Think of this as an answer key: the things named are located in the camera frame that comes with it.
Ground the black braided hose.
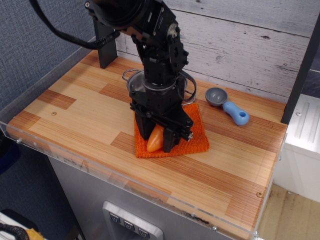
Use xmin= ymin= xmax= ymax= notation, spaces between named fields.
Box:
xmin=0 ymin=222 xmax=30 ymax=240

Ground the stainless steel pot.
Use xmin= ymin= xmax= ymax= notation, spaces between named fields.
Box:
xmin=122 ymin=68 xmax=197 ymax=106

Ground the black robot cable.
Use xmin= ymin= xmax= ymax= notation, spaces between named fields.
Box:
xmin=28 ymin=0 xmax=121 ymax=50

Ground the dark grey right post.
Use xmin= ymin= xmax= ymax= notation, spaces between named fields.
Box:
xmin=280 ymin=17 xmax=320 ymax=125

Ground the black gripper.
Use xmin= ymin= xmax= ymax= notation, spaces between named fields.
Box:
xmin=129 ymin=83 xmax=194 ymax=153

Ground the orange plastic carrot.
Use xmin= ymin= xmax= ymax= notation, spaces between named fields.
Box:
xmin=146 ymin=124 xmax=164 ymax=152

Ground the silver dispenser button panel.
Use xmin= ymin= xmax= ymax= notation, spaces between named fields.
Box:
xmin=102 ymin=201 xmax=164 ymax=240

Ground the yellow object bottom left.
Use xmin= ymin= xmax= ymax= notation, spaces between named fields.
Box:
xmin=25 ymin=228 xmax=45 ymax=240

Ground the silver toy fridge cabinet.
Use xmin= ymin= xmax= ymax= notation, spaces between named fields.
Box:
xmin=47 ymin=156 xmax=241 ymax=240

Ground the white cabinet at right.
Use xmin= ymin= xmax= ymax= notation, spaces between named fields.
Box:
xmin=273 ymin=94 xmax=320 ymax=202

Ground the grey blue ice cream scoop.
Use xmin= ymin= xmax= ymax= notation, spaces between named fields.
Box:
xmin=205 ymin=87 xmax=250 ymax=126

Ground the dark grey post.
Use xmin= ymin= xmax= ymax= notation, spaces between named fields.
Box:
xmin=280 ymin=17 xmax=320 ymax=125
xmin=93 ymin=18 xmax=118 ymax=69

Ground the dark grey left post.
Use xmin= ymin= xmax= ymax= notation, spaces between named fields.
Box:
xmin=93 ymin=18 xmax=118 ymax=69

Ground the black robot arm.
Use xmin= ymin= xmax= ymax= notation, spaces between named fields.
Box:
xmin=85 ymin=0 xmax=194 ymax=153

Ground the orange knitted cloth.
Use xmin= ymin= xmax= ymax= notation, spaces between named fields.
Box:
xmin=134 ymin=103 xmax=210 ymax=158

